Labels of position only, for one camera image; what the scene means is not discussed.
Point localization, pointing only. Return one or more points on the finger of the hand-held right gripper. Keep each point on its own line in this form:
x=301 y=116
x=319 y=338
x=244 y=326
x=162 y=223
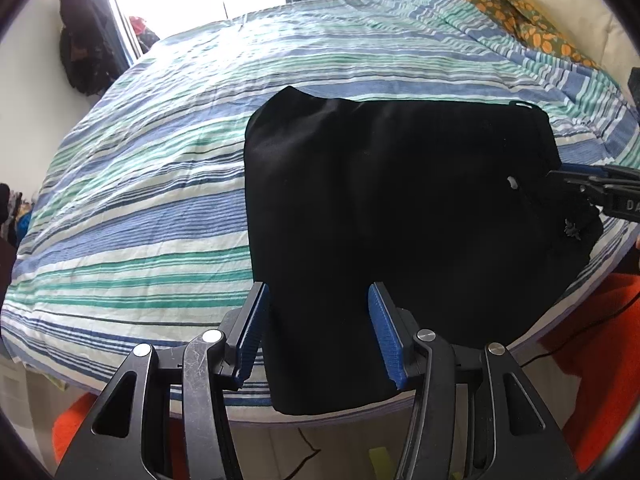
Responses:
x=575 y=180
x=590 y=169

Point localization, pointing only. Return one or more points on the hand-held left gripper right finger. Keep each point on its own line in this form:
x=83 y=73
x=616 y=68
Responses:
x=385 y=332

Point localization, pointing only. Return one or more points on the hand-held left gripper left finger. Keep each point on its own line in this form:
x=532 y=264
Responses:
x=250 y=332

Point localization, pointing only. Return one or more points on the black pants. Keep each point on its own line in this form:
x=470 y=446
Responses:
x=375 y=210

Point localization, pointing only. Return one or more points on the yellow-green floor item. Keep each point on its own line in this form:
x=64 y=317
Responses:
x=380 y=461

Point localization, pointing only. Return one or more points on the orange fleece cloth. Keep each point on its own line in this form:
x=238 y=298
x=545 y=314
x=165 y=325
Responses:
x=70 y=430
x=600 y=360

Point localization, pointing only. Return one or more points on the striped bed sheet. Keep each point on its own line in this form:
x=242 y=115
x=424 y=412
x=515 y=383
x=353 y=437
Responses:
x=150 y=185

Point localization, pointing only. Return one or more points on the orange floral blanket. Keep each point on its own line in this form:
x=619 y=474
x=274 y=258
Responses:
x=500 y=5

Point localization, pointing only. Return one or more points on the brown cabinet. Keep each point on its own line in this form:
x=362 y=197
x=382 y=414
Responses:
x=6 y=265

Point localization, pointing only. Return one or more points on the heap of dark clothes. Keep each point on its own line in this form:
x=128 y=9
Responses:
x=15 y=212

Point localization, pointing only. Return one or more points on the red cloth item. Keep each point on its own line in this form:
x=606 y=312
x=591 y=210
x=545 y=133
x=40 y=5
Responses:
x=141 y=32

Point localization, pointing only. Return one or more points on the dark bag hanging on wall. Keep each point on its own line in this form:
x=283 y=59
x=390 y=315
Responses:
x=87 y=45

